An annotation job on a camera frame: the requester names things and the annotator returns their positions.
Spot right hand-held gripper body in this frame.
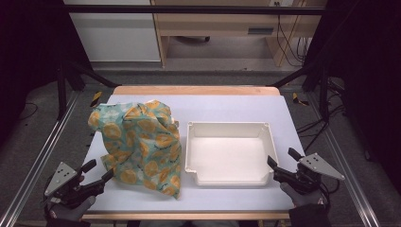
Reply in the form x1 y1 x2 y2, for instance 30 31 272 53
283 153 345 196

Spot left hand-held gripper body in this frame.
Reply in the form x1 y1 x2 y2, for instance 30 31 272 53
43 161 107 210

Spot white plastic tray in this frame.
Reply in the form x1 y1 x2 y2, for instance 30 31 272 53
184 121 279 187

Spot green orange-print cloth bag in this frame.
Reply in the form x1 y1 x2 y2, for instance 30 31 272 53
87 99 183 201

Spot person's left hand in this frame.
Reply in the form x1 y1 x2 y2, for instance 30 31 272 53
46 195 97 221

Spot person's right hand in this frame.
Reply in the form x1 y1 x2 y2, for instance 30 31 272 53
279 182 325 208

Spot yellow black tape marker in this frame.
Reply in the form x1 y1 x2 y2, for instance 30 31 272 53
90 91 103 108
291 92 310 107

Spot black metal stand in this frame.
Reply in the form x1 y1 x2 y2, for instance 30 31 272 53
268 61 332 122
56 60 121 121

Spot white table mat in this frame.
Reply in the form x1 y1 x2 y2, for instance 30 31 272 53
82 94 306 213

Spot black curtain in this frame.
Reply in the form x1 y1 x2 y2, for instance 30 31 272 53
302 0 401 190
0 0 93 143

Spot white cabinet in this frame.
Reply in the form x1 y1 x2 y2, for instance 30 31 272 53
62 0 162 63

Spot light wooden desk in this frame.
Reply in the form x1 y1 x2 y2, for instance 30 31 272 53
150 0 329 68

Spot black metal crossbar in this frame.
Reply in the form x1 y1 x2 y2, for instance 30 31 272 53
61 4 327 16

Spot aluminium rail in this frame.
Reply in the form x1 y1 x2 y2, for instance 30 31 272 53
306 91 381 227
0 91 79 227

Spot right hand-held gripper cable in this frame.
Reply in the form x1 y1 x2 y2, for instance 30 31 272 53
318 179 341 202

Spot thin black floor cable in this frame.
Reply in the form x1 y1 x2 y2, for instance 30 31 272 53
18 102 39 121

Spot black desk cables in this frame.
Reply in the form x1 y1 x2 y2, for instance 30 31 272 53
275 14 313 67

